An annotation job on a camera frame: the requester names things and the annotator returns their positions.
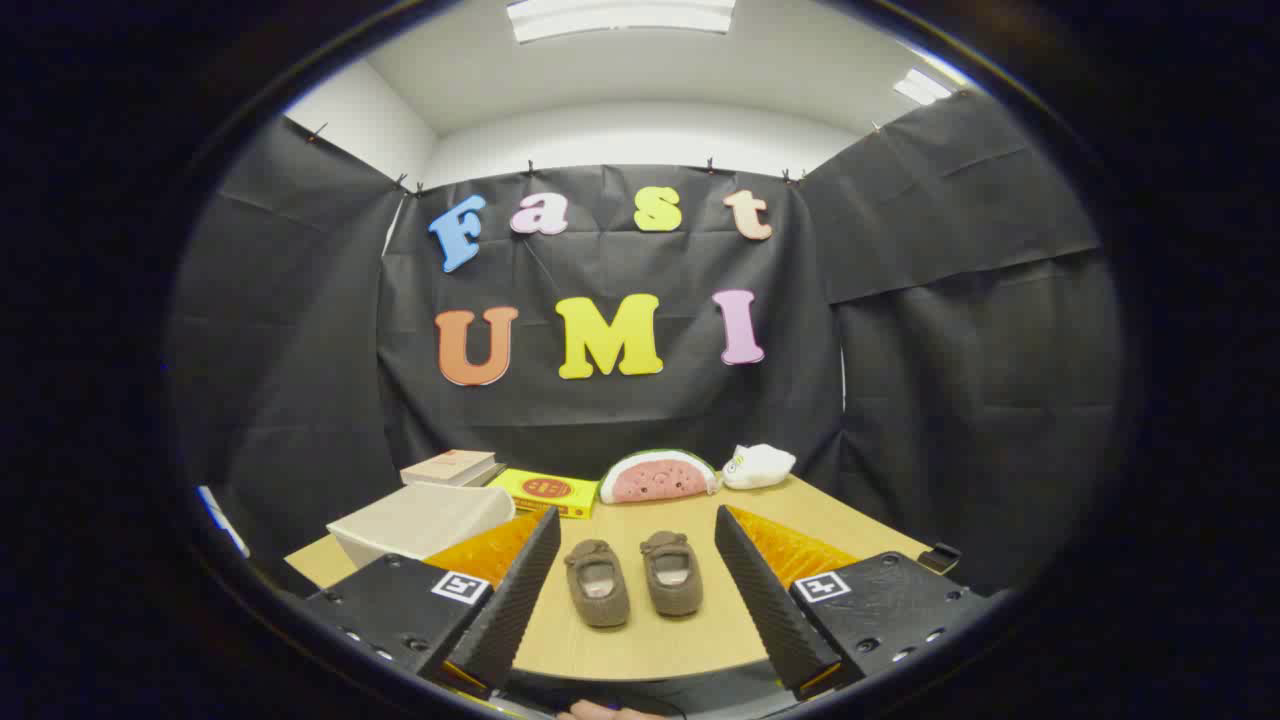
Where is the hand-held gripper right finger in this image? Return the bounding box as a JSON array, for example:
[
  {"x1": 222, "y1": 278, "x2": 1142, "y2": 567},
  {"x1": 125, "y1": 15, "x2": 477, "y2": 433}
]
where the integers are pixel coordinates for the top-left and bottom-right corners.
[{"x1": 713, "y1": 504, "x2": 991, "y2": 701}]

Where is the beige fabric storage box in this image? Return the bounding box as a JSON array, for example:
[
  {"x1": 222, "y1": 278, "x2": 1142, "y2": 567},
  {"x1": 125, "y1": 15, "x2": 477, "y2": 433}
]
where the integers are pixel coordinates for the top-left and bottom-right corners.
[{"x1": 327, "y1": 483, "x2": 517, "y2": 571}]

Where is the watermelon plush toy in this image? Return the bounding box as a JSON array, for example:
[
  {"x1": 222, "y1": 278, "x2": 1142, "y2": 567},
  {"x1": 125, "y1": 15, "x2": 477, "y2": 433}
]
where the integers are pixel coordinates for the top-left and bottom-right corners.
[{"x1": 598, "y1": 449, "x2": 721, "y2": 505}]

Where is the beige book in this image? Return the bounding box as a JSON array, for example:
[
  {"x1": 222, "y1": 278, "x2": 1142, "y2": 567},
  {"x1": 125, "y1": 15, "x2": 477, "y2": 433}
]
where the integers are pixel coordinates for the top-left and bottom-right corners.
[{"x1": 400, "y1": 449, "x2": 498, "y2": 487}]

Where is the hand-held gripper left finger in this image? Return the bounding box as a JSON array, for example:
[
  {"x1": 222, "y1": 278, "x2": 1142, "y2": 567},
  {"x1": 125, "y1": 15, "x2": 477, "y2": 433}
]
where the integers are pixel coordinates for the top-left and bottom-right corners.
[{"x1": 300, "y1": 505, "x2": 563, "y2": 699}]

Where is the brown fuzzy shoe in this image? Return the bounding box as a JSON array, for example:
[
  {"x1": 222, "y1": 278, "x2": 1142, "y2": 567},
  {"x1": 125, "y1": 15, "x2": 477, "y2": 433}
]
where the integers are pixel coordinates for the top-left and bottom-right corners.
[
  {"x1": 640, "y1": 530, "x2": 705, "y2": 618},
  {"x1": 563, "y1": 539, "x2": 632, "y2": 629}
]

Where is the yellow book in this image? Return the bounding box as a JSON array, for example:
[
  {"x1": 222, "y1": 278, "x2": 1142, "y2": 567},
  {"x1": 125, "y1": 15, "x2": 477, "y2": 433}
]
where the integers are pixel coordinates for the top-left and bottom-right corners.
[{"x1": 487, "y1": 468, "x2": 601, "y2": 520}]

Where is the white plush toy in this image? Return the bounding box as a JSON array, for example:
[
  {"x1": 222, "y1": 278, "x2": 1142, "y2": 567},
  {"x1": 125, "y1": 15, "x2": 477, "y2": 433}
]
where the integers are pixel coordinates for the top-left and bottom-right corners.
[{"x1": 721, "y1": 443, "x2": 798, "y2": 491}]

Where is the long ceiling light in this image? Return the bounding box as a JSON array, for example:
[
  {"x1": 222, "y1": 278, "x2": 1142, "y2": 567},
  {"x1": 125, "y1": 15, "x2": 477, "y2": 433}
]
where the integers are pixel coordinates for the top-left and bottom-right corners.
[{"x1": 505, "y1": 0, "x2": 738, "y2": 44}]

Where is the black backdrop cloth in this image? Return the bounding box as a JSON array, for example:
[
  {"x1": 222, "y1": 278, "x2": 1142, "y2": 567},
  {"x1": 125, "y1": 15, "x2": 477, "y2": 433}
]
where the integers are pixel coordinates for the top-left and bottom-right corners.
[{"x1": 170, "y1": 90, "x2": 1126, "y2": 601}]

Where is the small ceiling light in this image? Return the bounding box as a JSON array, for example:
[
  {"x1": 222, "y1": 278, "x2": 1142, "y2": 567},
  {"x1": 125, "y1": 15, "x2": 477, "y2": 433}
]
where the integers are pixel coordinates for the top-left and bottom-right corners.
[{"x1": 892, "y1": 67, "x2": 953, "y2": 106}]

